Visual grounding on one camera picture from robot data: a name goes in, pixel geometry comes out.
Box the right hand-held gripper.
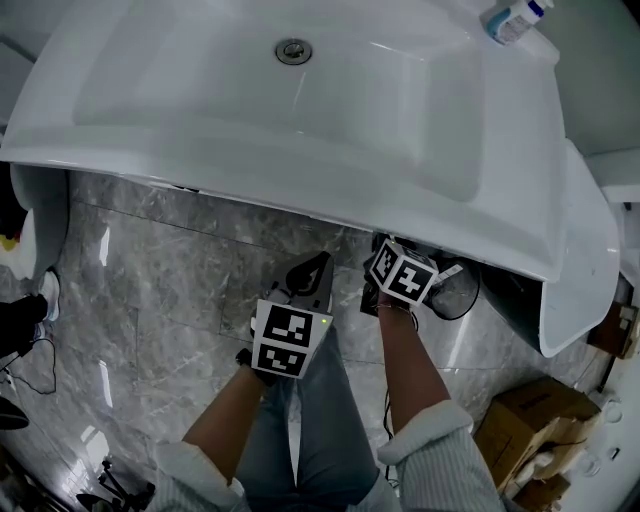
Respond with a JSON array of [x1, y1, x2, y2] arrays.
[[360, 233, 454, 317]]

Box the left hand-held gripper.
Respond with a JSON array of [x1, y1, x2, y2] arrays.
[[249, 251, 335, 381]]

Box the person's right forearm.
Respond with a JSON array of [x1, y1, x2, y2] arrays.
[[376, 301, 454, 437]]

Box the person's left forearm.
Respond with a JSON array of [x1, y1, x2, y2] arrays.
[[181, 363, 279, 482]]

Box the large open cardboard box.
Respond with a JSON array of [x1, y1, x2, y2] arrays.
[[471, 376, 603, 503]]

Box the black mesh waste bin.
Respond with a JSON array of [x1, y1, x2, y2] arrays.
[[427, 256, 482, 322]]

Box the person's legs in jeans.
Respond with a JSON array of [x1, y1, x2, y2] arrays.
[[233, 323, 382, 512]]

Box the white ceramic sink basin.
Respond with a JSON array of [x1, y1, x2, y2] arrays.
[[0, 0, 622, 358]]

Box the person's striped shirt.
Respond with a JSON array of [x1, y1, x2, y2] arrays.
[[147, 401, 511, 512]]

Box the black tripod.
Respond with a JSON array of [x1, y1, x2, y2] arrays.
[[74, 458, 157, 512]]

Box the metal sink drain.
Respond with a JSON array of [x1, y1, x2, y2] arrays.
[[274, 37, 314, 66]]

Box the white bottle with blue label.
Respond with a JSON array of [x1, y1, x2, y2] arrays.
[[479, 0, 557, 47]]

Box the white bathroom fixture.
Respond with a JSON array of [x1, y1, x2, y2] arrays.
[[543, 0, 640, 203]]

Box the black floor cable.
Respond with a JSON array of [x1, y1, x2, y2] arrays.
[[0, 335, 58, 397]]

